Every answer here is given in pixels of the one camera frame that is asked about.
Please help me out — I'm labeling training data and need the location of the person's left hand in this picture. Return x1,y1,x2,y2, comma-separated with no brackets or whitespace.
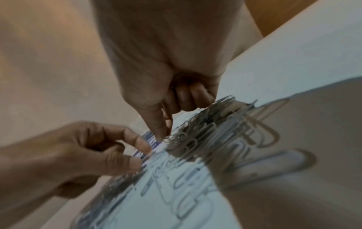
0,120,153,229

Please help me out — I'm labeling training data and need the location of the person's right hand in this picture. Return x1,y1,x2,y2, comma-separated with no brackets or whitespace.
90,0,250,143

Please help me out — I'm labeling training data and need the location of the pile of mixed paper clips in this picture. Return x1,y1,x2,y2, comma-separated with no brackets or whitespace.
70,95,318,229

